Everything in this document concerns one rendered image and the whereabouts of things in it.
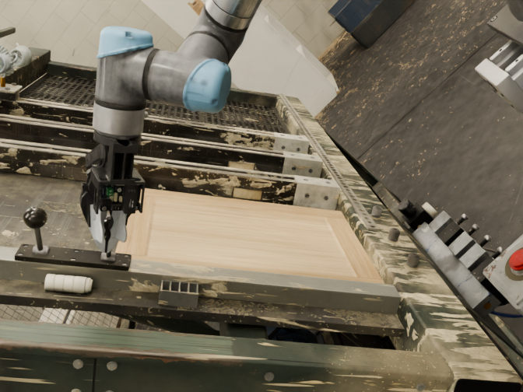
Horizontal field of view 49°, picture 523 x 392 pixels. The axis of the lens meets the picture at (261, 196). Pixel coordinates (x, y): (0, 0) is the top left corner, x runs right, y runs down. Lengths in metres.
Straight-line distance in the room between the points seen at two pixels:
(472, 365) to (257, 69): 4.29
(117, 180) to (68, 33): 5.92
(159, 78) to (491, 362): 0.70
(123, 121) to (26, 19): 6.04
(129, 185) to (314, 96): 4.37
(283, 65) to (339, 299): 4.07
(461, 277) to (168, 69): 0.84
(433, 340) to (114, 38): 0.71
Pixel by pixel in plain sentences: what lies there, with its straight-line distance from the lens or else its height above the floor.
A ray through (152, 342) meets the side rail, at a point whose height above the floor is 1.30.
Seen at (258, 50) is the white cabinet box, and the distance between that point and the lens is 5.07.
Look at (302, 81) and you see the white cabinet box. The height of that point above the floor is 0.31.
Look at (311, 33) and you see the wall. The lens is 6.50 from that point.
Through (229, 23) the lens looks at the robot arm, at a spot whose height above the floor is 1.50.
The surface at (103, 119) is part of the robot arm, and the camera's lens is 0.88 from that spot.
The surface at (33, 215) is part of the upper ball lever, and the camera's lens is 1.03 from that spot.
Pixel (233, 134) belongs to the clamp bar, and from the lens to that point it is 2.03.
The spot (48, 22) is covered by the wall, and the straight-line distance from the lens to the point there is 6.82.
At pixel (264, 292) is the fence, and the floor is 1.12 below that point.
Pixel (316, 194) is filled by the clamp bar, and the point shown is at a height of 0.96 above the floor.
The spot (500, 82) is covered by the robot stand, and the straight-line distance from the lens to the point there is 1.31.
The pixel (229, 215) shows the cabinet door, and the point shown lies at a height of 1.16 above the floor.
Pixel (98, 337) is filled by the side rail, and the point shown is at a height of 1.37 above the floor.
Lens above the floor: 1.59
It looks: 19 degrees down
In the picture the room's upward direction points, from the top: 50 degrees counter-clockwise
